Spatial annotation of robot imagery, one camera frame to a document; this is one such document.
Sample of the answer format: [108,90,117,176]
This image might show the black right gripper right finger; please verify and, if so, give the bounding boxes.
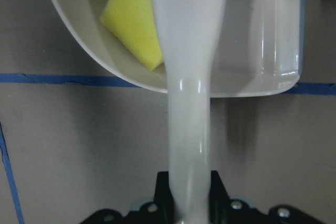
[209,170,322,224]

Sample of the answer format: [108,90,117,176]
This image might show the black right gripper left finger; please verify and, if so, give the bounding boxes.
[83,172,174,224]

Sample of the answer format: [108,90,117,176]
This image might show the beige plastic dustpan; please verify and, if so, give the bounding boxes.
[52,0,305,98]

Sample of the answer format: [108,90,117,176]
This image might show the yellow sponge piece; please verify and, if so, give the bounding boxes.
[100,0,164,71]

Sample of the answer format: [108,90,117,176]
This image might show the white hand brush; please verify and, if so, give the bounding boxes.
[152,0,226,223]

